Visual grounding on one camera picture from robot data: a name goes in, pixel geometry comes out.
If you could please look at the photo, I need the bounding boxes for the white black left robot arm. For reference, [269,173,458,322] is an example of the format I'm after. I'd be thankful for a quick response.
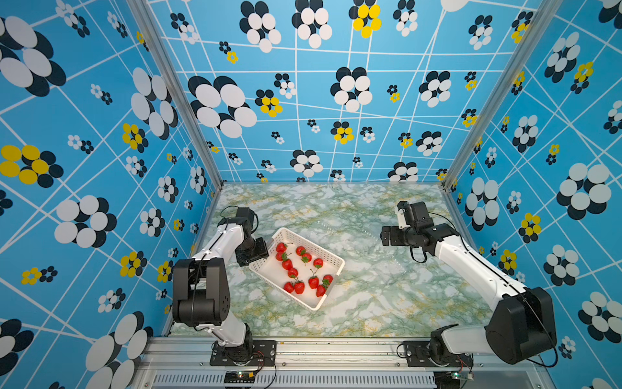
[172,217,267,364]

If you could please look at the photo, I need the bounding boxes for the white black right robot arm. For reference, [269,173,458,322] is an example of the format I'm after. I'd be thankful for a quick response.
[380,224,557,365]

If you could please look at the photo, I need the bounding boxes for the white perforated plastic basket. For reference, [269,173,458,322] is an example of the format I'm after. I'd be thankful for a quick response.
[249,228,345,312]

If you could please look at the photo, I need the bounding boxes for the small green circuit board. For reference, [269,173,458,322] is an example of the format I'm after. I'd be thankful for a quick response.
[224,371,255,385]

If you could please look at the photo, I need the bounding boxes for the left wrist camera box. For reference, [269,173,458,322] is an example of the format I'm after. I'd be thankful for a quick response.
[235,207,256,231]

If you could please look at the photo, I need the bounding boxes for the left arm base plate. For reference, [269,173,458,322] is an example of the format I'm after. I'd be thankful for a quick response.
[209,340,277,368]

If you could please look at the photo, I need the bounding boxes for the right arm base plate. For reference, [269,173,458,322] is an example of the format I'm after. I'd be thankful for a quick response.
[396,340,474,370]

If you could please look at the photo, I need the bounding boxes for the aluminium front rail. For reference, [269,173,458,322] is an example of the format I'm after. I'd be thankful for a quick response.
[131,336,555,388]

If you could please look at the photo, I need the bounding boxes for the aluminium corner post left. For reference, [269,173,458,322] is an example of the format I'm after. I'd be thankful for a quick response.
[127,0,224,194]

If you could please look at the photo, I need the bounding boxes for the aluminium corner post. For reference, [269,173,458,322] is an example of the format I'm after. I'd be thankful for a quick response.
[442,0,563,193]
[127,0,224,194]

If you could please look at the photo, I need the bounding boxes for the aluminium corner post right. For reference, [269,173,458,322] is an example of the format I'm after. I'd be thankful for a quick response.
[442,0,563,193]

